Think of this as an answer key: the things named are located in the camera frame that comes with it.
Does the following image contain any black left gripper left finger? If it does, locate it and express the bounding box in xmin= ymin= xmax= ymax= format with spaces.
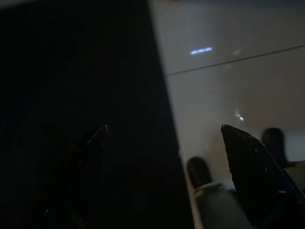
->
xmin=45 ymin=123 xmax=109 ymax=229

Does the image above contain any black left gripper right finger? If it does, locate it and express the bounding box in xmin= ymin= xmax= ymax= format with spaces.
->
xmin=220 ymin=124 xmax=305 ymax=229

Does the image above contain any black floor mat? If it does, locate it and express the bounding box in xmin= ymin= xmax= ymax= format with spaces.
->
xmin=0 ymin=0 xmax=194 ymax=229

